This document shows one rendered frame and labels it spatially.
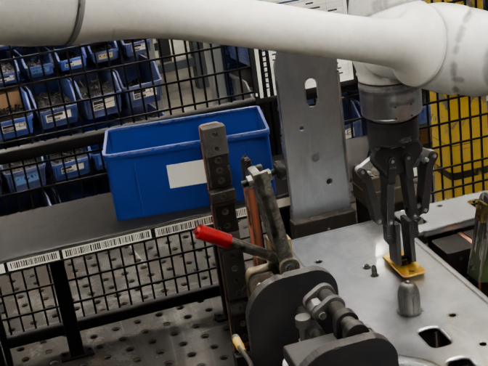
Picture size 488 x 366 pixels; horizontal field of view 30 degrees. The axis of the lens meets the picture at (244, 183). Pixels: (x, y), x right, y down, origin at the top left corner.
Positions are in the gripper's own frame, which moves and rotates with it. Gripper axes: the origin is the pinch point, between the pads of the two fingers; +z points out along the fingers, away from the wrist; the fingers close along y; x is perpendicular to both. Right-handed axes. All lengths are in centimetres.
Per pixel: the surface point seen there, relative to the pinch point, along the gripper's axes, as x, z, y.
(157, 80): 186, 15, -6
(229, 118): 49, -9, -13
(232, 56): 211, 18, 27
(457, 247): 5.4, 6.8, 12.0
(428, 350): -23.1, 4.7, -7.2
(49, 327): 55, 29, -56
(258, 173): -1.7, -16.7, -21.5
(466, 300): -13.8, 4.7, 3.4
